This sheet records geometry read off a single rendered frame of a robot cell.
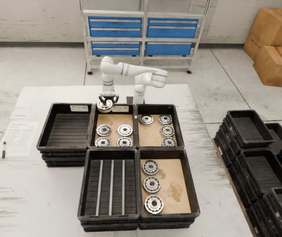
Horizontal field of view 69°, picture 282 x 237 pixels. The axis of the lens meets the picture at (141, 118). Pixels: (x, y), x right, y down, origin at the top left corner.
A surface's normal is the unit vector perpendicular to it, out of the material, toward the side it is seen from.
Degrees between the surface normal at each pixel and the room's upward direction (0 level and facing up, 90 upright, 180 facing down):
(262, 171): 0
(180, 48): 90
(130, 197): 0
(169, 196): 0
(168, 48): 90
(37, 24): 90
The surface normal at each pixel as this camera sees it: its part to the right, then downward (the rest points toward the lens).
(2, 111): 0.07, -0.69
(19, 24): 0.11, 0.73
